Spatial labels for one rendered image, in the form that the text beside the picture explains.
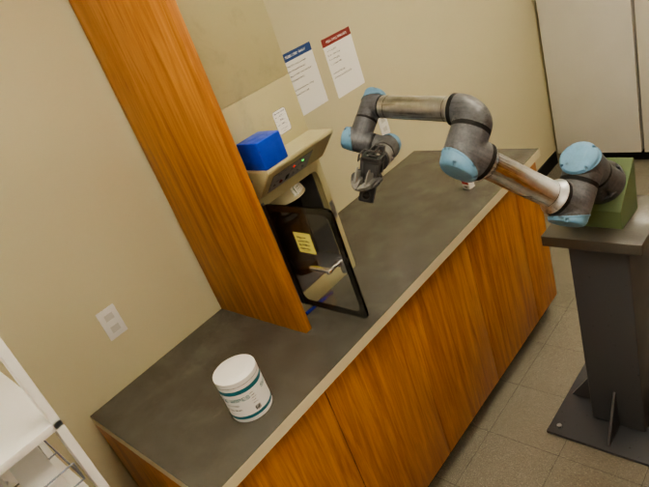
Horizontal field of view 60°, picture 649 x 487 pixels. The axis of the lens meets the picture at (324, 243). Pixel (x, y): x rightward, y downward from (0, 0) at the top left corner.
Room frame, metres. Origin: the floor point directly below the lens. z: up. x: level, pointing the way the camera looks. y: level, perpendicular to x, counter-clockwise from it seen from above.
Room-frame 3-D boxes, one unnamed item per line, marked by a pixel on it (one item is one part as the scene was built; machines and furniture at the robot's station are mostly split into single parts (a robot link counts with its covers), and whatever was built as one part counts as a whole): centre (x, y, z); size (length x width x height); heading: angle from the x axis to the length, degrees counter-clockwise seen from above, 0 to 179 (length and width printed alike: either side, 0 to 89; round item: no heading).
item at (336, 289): (1.61, 0.05, 1.19); 0.30 x 0.01 x 0.40; 39
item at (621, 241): (1.65, -0.94, 0.92); 0.32 x 0.32 x 0.04; 39
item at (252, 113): (1.93, 0.12, 1.33); 0.32 x 0.25 x 0.77; 130
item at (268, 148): (1.72, 0.08, 1.56); 0.10 x 0.10 x 0.09; 40
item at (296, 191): (1.92, 0.09, 1.34); 0.18 x 0.18 x 0.05
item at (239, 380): (1.35, 0.37, 1.02); 0.13 x 0.13 x 0.15
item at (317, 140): (1.79, 0.00, 1.46); 0.32 x 0.12 x 0.10; 130
